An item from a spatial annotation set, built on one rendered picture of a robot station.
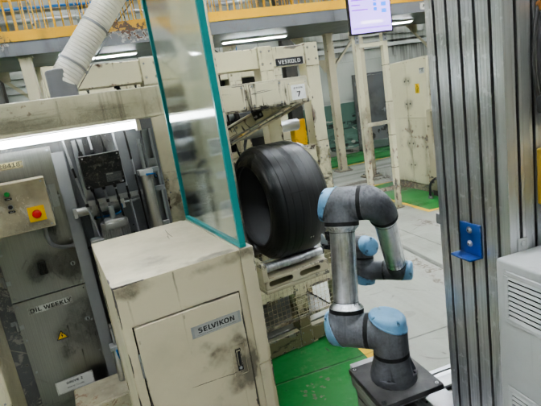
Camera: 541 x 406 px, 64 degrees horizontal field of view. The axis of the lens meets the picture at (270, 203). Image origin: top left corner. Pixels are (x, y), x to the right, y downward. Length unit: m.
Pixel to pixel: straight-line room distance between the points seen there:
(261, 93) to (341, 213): 1.12
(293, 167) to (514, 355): 1.20
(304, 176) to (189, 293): 0.95
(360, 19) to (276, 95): 3.63
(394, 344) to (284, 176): 0.88
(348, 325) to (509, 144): 0.75
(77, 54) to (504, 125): 1.72
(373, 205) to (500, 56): 0.58
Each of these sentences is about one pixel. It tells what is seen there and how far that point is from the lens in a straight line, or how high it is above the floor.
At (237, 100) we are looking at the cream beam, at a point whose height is 1.70.
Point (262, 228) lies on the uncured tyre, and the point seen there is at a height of 0.99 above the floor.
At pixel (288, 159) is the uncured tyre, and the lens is 2.02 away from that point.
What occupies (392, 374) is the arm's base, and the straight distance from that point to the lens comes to 1.53.
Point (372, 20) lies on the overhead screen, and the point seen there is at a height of 2.47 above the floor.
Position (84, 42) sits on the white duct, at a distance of 2.19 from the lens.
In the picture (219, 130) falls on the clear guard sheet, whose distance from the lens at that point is 1.20.
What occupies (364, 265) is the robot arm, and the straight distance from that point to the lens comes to 1.75.
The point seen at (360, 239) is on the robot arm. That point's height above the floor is 1.09.
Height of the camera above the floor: 1.65
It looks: 12 degrees down
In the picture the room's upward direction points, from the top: 9 degrees counter-clockwise
